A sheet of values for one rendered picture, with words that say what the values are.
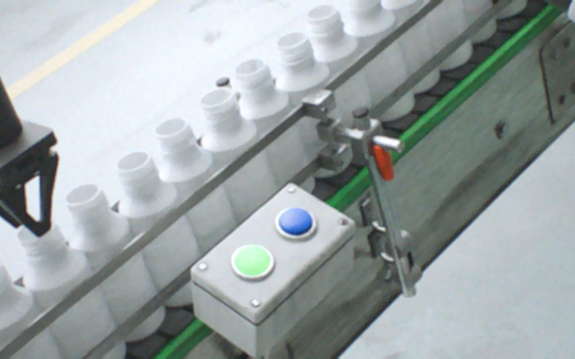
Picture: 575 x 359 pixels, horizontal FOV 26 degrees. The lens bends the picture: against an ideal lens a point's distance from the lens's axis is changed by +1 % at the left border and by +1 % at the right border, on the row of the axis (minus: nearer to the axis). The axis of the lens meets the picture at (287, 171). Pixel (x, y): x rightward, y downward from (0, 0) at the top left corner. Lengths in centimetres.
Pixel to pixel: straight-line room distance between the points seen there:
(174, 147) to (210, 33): 299
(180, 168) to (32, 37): 344
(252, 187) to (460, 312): 148
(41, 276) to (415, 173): 49
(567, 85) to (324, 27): 44
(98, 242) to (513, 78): 62
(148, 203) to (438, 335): 154
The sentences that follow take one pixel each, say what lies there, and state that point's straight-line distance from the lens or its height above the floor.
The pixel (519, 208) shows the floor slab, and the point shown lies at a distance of 297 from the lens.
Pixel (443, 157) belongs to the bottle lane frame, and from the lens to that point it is 148.
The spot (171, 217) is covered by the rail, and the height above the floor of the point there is 111.
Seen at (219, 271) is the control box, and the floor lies 112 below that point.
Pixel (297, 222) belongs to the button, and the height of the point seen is 112.
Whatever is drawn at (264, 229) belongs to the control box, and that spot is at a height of 112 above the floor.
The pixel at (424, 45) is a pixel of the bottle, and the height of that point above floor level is 106.
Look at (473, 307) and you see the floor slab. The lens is 272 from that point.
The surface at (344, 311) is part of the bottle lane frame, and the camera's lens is 140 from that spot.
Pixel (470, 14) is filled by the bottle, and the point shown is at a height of 104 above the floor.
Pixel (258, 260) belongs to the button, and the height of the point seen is 112.
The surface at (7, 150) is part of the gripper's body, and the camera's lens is 107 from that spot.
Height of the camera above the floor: 174
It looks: 32 degrees down
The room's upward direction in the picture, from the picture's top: 18 degrees counter-clockwise
